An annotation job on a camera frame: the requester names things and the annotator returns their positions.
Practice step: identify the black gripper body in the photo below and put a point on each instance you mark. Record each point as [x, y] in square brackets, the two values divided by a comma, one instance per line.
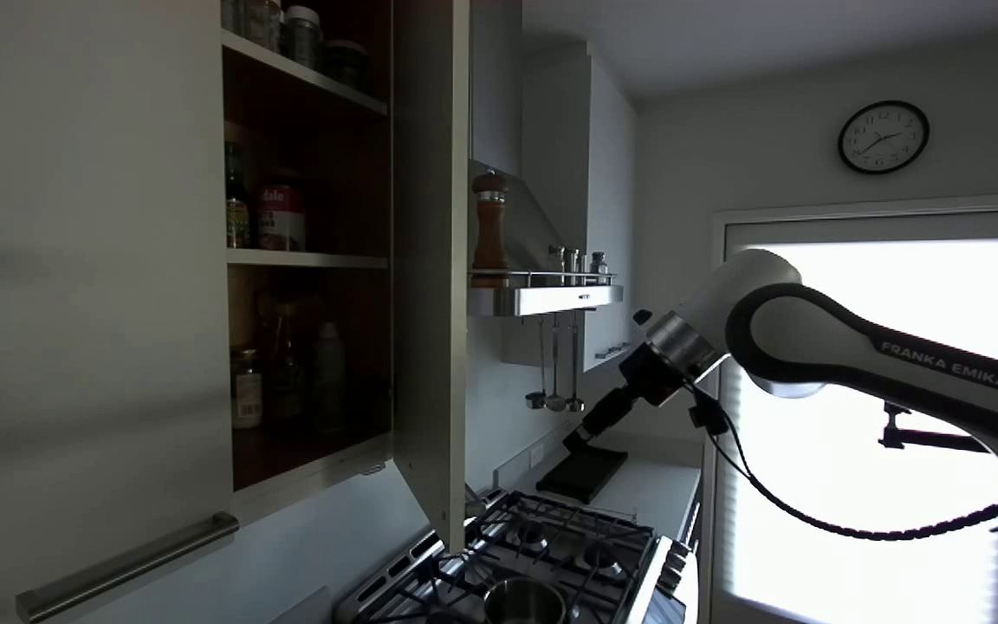
[655, 369]

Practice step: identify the round black wall clock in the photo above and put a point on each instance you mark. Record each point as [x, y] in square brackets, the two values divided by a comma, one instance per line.
[880, 137]

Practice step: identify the black tilted board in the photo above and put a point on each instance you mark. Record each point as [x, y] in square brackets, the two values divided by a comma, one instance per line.
[587, 474]

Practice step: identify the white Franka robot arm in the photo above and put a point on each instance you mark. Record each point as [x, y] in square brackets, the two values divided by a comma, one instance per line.
[869, 347]

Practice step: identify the hanging steel utensil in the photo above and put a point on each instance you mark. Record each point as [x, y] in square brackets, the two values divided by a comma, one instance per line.
[577, 405]
[534, 399]

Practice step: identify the small steel saucepan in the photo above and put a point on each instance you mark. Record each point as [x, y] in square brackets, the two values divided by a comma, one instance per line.
[522, 606]

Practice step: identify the dark squat jar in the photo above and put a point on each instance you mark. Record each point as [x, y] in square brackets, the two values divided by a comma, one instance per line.
[343, 66]

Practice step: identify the narrow white cabinet door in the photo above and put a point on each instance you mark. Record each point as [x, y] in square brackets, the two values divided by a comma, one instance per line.
[431, 231]

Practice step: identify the white plastic bottle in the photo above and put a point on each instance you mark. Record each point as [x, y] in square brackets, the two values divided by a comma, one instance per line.
[329, 376]

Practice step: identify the clear glass jar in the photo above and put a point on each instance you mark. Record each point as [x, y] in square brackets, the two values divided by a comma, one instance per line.
[264, 22]

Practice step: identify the green glass bottle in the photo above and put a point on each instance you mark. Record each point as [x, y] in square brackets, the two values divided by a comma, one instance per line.
[239, 213]

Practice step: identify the wooden cabinet body with shelves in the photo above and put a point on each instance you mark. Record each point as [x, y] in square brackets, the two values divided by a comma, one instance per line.
[303, 259]

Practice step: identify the white tall wall cabinet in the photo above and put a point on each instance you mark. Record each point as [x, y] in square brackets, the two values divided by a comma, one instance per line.
[608, 174]

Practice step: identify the small spice shaker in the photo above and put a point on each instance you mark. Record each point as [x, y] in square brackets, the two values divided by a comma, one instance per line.
[577, 260]
[559, 260]
[596, 264]

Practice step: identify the red labelled can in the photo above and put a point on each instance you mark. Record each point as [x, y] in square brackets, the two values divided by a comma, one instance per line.
[283, 219]

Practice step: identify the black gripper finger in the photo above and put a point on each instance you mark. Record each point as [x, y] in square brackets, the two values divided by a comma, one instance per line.
[608, 423]
[608, 405]

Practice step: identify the dark tall bottle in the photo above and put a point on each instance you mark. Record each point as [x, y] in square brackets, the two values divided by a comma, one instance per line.
[289, 376]

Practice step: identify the bright window with blind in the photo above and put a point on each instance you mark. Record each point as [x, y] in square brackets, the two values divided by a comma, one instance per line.
[823, 576]

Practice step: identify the small white labelled jar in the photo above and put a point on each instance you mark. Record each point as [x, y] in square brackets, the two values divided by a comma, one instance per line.
[246, 393]

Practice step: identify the wide white cabinet door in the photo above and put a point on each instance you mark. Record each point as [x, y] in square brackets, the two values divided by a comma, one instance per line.
[84, 231]

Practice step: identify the brown wooden pepper mill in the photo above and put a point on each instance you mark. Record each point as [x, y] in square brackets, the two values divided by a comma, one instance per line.
[489, 231]

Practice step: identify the grey lidded jar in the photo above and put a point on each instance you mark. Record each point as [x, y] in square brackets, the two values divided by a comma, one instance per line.
[303, 35]

